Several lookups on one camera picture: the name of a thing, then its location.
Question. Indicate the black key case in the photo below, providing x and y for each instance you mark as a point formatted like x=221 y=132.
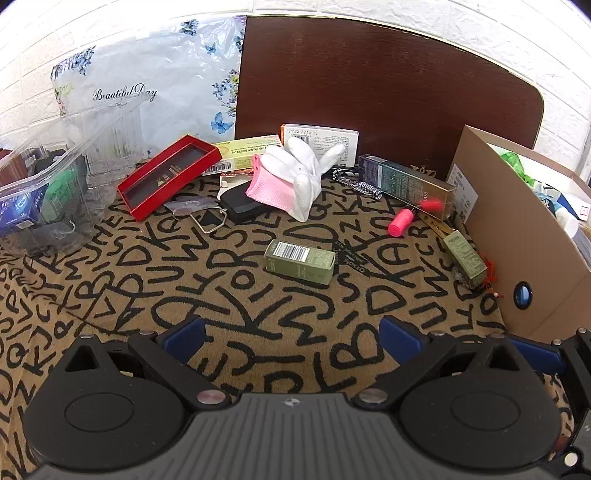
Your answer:
x=242 y=205

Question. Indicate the white box with orange edge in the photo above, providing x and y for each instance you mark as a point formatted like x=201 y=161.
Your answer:
x=323 y=136

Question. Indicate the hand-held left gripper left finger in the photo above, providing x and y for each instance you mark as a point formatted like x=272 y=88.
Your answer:
x=182 y=339

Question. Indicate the blue packet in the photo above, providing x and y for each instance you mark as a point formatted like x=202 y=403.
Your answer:
x=14 y=210

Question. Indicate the pink cloth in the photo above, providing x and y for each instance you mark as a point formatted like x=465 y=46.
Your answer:
x=268 y=187

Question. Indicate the clear plastic container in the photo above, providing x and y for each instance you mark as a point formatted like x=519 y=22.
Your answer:
x=106 y=138

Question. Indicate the white glove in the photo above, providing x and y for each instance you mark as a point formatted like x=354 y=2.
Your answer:
x=295 y=161

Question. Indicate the pink lipstick tube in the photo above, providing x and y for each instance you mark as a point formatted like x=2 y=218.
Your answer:
x=399 y=223

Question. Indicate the cardboard box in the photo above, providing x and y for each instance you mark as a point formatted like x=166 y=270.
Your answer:
x=503 y=240

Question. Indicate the yellow green medicine box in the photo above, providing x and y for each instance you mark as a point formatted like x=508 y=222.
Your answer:
x=240 y=152

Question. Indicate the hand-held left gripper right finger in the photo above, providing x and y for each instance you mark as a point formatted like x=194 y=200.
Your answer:
x=401 y=337

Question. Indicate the floral plastic bag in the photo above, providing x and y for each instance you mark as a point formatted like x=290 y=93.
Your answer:
x=175 y=83

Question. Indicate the green plastic bag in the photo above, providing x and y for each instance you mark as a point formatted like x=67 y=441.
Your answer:
x=517 y=166

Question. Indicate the dark brown wooden board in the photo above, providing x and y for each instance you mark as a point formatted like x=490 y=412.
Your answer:
x=392 y=92

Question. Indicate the letter print desktop cloth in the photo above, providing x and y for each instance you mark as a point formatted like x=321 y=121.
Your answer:
x=286 y=314

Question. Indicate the red tray box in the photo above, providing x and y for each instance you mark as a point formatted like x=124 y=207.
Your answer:
x=152 y=205

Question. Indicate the small green barcode box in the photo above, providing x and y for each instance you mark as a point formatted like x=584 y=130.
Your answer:
x=304 y=265

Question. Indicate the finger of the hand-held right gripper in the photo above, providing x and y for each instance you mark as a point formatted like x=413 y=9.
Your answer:
x=538 y=356

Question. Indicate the gold metal clip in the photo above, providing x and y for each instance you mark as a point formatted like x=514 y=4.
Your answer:
x=436 y=225

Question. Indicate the white carton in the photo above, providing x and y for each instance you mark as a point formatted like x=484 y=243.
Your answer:
x=572 y=189

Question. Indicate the long dark teal box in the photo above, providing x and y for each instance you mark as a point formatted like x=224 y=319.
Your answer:
x=397 y=177

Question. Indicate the green packet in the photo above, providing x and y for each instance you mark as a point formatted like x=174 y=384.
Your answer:
x=62 y=194

